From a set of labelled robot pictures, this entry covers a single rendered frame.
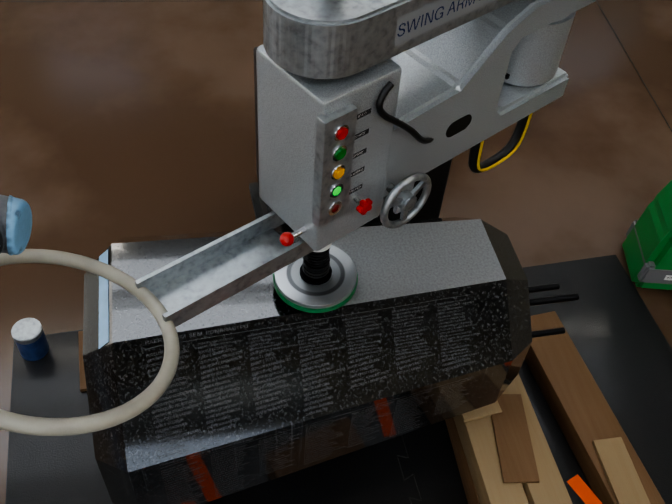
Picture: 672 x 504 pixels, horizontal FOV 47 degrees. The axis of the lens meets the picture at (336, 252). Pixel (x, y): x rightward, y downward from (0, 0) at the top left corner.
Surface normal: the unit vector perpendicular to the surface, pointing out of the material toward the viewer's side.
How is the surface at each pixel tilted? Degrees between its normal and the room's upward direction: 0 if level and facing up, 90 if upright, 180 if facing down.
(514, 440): 0
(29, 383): 0
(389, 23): 90
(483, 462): 0
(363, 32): 90
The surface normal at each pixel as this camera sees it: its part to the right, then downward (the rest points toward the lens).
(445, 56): -0.45, -0.22
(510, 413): 0.06, -0.65
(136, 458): 0.21, 0.06
